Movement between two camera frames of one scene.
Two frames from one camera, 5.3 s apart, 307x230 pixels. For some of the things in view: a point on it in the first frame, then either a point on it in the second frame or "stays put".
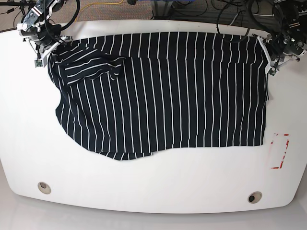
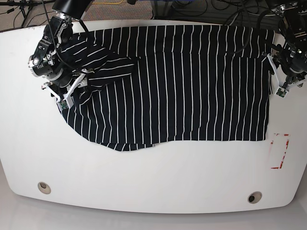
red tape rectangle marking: (283, 156) stays put
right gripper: (37, 30) to (51, 72)
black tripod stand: (21, 4) stays put
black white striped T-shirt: (127, 95) stays put
